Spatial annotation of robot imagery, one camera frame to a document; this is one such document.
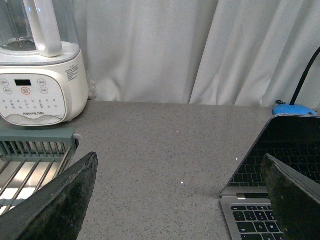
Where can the green dish rack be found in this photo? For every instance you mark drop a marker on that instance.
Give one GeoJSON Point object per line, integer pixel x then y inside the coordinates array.
{"type": "Point", "coordinates": [30, 159]}

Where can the white curtain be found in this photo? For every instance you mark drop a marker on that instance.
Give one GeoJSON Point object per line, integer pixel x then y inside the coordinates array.
{"type": "Point", "coordinates": [211, 52]}

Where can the silver laptop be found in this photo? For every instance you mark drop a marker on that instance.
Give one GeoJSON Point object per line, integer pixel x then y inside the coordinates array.
{"type": "Point", "coordinates": [292, 139]}

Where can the white Joyoung blender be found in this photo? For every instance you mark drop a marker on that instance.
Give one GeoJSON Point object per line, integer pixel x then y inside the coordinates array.
{"type": "Point", "coordinates": [43, 79]}

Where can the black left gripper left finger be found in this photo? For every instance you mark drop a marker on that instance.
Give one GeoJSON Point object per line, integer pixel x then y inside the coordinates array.
{"type": "Point", "coordinates": [57, 211]}

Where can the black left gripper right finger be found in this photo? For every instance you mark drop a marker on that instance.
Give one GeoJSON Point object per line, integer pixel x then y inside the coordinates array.
{"type": "Point", "coordinates": [295, 200]}

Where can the blue desk lamp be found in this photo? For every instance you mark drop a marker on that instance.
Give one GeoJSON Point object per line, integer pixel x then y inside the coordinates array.
{"type": "Point", "coordinates": [292, 108]}

